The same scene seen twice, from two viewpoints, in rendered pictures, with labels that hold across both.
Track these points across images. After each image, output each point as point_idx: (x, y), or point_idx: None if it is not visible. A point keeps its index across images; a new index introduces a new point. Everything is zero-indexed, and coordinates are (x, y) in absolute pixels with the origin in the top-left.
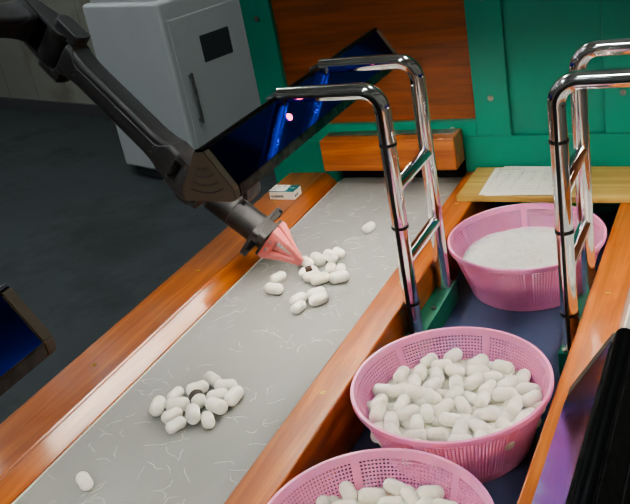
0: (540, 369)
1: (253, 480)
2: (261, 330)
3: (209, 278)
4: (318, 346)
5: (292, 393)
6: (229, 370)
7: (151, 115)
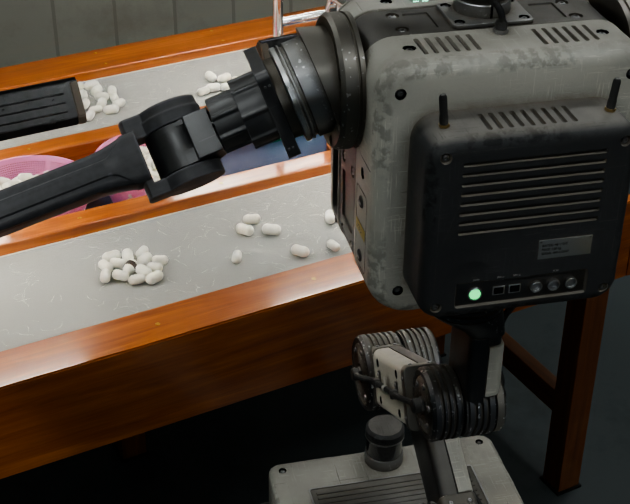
0: None
1: (169, 198)
2: (24, 302)
3: None
4: (20, 266)
5: (80, 246)
6: (84, 284)
7: None
